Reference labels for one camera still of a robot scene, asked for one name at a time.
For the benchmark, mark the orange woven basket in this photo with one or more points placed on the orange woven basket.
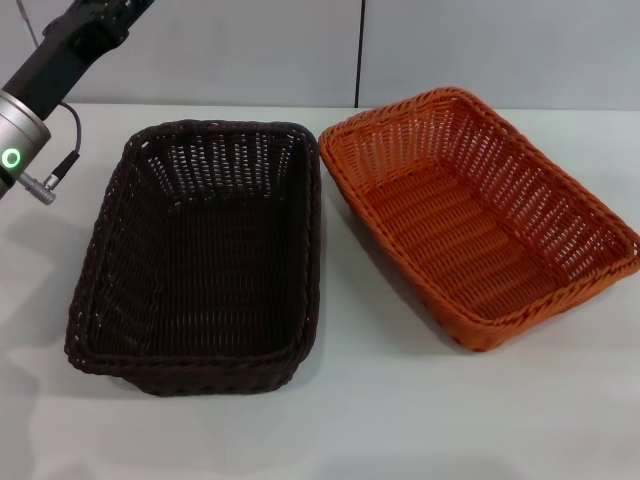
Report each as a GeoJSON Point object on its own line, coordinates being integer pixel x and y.
{"type": "Point", "coordinates": [465, 235]}

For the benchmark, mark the dark vertical wall strip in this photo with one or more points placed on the dark vertical wall strip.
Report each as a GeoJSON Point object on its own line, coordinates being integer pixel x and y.
{"type": "Point", "coordinates": [361, 50]}

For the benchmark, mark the dark brown woven basket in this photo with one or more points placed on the dark brown woven basket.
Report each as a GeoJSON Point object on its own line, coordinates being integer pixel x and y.
{"type": "Point", "coordinates": [200, 280]}

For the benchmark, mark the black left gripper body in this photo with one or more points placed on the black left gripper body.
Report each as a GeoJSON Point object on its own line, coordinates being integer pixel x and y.
{"type": "Point", "coordinates": [60, 52]}

